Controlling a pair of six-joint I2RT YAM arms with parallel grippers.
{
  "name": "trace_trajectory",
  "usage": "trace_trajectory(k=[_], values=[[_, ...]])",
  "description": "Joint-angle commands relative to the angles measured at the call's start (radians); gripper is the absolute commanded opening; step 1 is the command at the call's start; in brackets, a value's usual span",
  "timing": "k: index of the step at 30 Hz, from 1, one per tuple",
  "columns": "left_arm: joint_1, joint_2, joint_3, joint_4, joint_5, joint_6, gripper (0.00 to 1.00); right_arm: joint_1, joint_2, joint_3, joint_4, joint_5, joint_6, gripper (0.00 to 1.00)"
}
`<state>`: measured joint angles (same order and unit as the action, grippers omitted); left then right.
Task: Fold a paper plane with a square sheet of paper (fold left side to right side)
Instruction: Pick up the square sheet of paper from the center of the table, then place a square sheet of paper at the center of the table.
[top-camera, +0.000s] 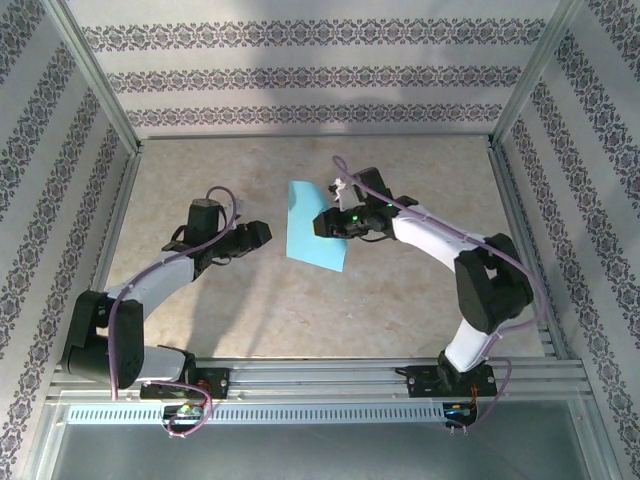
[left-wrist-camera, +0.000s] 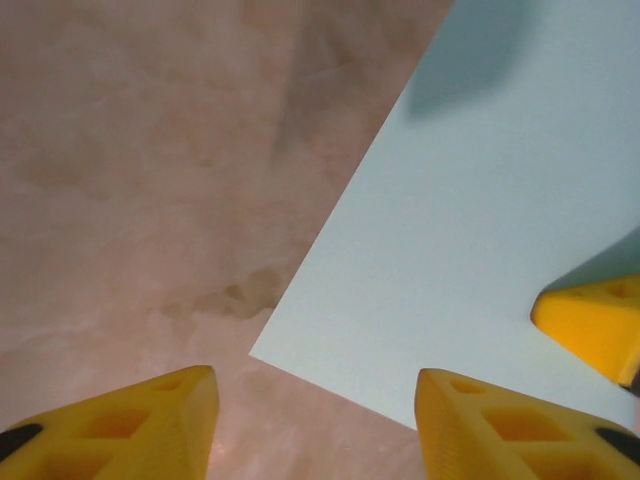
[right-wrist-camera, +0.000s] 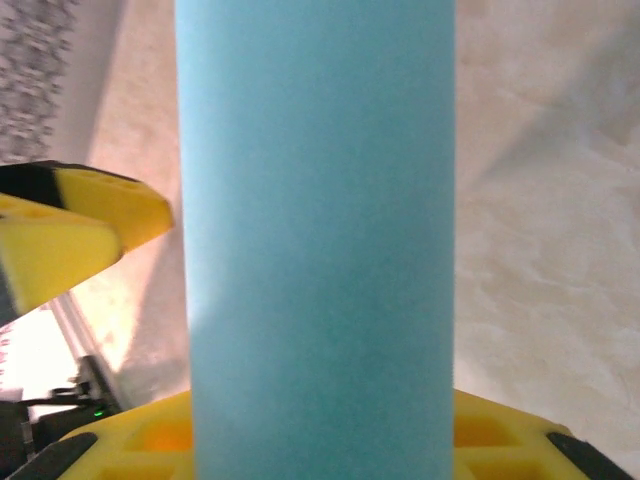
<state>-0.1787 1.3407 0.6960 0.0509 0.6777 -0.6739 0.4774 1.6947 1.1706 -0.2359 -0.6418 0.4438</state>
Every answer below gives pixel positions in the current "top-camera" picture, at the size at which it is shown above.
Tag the aluminium corner post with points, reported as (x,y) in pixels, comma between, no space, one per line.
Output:
(531,80)
(101,85)

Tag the aluminium side rail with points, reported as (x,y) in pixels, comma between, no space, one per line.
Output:
(114,235)
(510,200)

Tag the light blue cloth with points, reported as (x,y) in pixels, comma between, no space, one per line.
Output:
(305,235)

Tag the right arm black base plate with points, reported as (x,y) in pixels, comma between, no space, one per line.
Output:
(420,382)

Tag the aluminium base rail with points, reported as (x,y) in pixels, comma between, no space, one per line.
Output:
(320,372)

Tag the grey metal sheet panel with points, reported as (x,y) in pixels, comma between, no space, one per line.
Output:
(320,455)

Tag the thin aluminium wall rail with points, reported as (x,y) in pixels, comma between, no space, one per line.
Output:
(320,136)

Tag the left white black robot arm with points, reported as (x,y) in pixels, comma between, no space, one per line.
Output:
(150,280)

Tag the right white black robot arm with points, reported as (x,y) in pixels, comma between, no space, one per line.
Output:
(425,235)

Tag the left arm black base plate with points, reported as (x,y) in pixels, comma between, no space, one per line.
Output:
(215,382)

